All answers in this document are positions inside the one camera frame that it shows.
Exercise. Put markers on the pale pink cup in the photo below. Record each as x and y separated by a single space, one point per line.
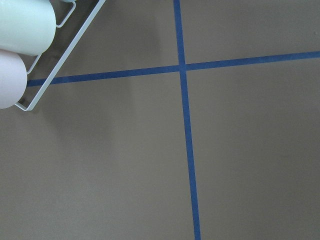
13 78

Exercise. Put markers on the mint green cup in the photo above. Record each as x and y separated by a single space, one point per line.
27 26

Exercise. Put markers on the white wire cup rack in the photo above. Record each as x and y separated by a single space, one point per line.
73 19

